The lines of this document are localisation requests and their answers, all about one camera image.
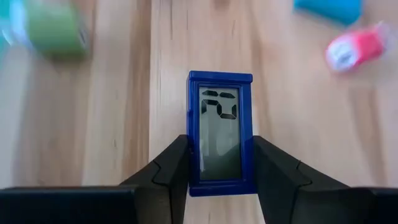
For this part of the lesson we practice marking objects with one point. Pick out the blue digital timer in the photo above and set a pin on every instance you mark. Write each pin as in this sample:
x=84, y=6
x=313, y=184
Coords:
x=219, y=140

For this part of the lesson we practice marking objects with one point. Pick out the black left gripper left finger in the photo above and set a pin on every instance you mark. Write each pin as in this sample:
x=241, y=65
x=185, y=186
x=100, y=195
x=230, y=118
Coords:
x=124, y=205

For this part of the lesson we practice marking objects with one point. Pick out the teal digital timer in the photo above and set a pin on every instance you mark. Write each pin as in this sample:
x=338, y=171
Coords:
x=329, y=9

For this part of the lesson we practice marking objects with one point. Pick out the small beige charger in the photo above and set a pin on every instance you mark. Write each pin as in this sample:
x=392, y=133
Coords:
x=56, y=34

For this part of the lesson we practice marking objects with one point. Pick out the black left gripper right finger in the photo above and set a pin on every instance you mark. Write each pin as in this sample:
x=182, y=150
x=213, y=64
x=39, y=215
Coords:
x=311, y=205

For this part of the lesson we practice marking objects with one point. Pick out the pink charger with white face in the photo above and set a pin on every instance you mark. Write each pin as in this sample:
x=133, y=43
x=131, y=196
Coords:
x=360, y=46

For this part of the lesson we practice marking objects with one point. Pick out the teal translucent plastic bin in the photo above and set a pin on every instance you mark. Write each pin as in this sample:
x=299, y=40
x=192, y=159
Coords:
x=2, y=7

